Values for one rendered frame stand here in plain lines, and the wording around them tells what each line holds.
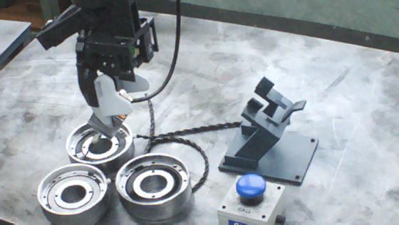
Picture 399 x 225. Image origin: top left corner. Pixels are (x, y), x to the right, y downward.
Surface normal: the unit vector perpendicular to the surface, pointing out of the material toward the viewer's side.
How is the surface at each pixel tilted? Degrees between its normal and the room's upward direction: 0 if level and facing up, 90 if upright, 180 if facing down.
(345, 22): 90
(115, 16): 90
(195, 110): 0
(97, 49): 90
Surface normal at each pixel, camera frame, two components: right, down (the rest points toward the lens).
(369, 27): -0.42, 0.59
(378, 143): -0.10, -0.78
